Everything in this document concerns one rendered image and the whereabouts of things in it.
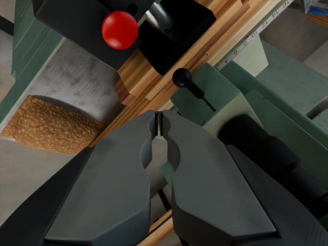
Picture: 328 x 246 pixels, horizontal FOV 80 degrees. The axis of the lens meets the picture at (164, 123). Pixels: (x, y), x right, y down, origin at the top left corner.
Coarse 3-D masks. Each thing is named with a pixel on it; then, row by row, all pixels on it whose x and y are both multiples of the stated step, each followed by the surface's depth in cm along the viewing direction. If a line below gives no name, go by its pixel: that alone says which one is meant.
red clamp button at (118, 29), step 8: (112, 16) 15; (120, 16) 15; (128, 16) 15; (104, 24) 15; (112, 24) 15; (120, 24) 15; (128, 24) 16; (136, 24) 16; (104, 32) 16; (112, 32) 16; (120, 32) 16; (128, 32) 16; (136, 32) 17; (112, 40) 16; (120, 40) 16; (128, 40) 17; (120, 48) 17
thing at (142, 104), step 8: (248, 0) 29; (256, 0) 30; (160, 96) 35; (136, 104) 37; (144, 104) 36; (152, 104) 36; (128, 112) 37; (136, 112) 36; (120, 120) 38; (128, 120) 37; (112, 128) 39; (104, 136) 39
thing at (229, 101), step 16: (208, 64) 25; (192, 80) 26; (208, 80) 24; (224, 80) 23; (176, 96) 26; (192, 96) 25; (208, 96) 24; (224, 96) 22; (240, 96) 22; (192, 112) 24; (208, 112) 23; (224, 112) 23; (240, 112) 24; (208, 128) 24
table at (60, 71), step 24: (48, 48) 27; (72, 48) 27; (24, 72) 31; (48, 72) 28; (72, 72) 29; (96, 72) 31; (24, 96) 29; (48, 96) 30; (72, 96) 32; (96, 96) 34; (0, 120) 30; (96, 120) 38
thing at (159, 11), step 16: (176, 0) 26; (192, 0) 24; (160, 16) 23; (176, 16) 25; (192, 16) 23; (208, 16) 22; (144, 32) 28; (160, 32) 25; (176, 32) 24; (192, 32) 22; (144, 48) 26; (160, 48) 25; (176, 48) 23; (160, 64) 24
